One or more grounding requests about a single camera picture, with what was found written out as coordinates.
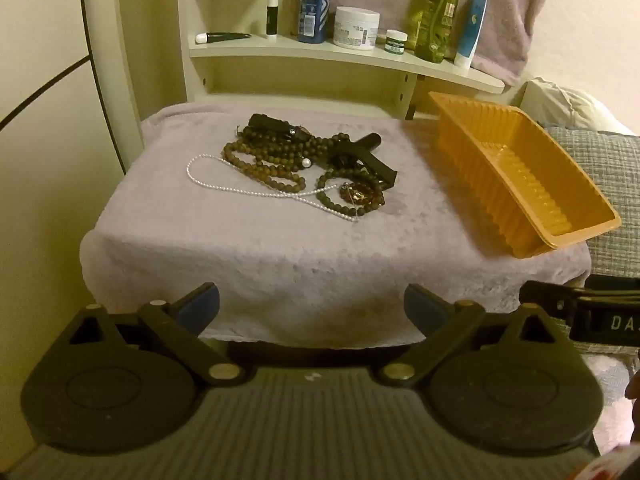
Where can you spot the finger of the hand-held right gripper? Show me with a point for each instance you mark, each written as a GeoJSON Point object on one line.
{"type": "Point", "coordinates": [542, 294]}

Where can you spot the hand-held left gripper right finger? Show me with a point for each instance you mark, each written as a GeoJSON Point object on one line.
{"type": "Point", "coordinates": [420, 305]}

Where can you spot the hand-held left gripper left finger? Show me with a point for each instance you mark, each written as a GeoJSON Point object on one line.
{"type": "Point", "coordinates": [200, 305]}

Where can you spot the gold brooch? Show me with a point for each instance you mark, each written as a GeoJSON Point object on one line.
{"type": "Point", "coordinates": [356, 194]}

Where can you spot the yellow plastic tray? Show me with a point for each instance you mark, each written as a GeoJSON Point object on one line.
{"type": "Point", "coordinates": [505, 170]}

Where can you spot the small black hair clip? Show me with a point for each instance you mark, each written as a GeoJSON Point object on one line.
{"type": "Point", "coordinates": [265, 121]}

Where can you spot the pink fluffy blanket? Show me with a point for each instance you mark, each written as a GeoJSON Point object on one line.
{"type": "Point", "coordinates": [250, 260]}

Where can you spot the grey woven pillow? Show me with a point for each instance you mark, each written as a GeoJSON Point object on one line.
{"type": "Point", "coordinates": [610, 180]}

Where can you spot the white pillow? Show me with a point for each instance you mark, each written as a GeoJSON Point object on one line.
{"type": "Point", "coordinates": [565, 100]}

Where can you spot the cream wooden shelf unit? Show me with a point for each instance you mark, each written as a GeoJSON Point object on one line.
{"type": "Point", "coordinates": [350, 57]}

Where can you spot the small green and white jar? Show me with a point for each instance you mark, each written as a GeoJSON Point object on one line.
{"type": "Point", "coordinates": [397, 42]}

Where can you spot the black tube with white cap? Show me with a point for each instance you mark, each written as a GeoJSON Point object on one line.
{"type": "Point", "coordinates": [227, 36]}

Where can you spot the blue and white tube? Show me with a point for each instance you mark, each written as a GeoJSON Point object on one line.
{"type": "Point", "coordinates": [471, 30]}

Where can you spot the white cream jar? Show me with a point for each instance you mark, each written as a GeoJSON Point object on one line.
{"type": "Point", "coordinates": [355, 27]}

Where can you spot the green spray bottle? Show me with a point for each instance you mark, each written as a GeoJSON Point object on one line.
{"type": "Point", "coordinates": [436, 20]}

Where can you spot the pink hanging towel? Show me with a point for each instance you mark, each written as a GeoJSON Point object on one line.
{"type": "Point", "coordinates": [510, 10]}

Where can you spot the white lip balm stick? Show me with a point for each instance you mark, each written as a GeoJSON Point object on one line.
{"type": "Point", "coordinates": [272, 17]}

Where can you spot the blue plastic bottle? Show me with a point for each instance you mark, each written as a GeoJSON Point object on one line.
{"type": "Point", "coordinates": [313, 5]}

